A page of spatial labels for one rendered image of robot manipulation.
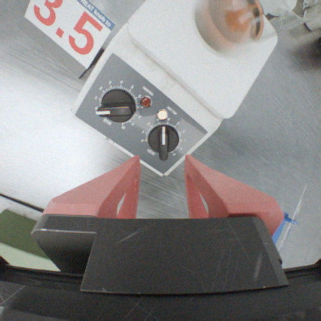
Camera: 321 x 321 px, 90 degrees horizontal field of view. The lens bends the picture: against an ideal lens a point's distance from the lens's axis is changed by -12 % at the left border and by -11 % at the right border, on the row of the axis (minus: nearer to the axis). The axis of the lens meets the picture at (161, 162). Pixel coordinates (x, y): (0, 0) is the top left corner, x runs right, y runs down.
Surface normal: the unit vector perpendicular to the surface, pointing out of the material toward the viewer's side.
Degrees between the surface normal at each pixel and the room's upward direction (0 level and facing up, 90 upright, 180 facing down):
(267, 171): 0
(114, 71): 30
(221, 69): 0
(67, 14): 40
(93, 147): 0
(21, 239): 90
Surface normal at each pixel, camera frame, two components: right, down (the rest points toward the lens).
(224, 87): 0.32, 0.17
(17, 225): 0.46, -0.89
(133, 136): 0.00, 0.56
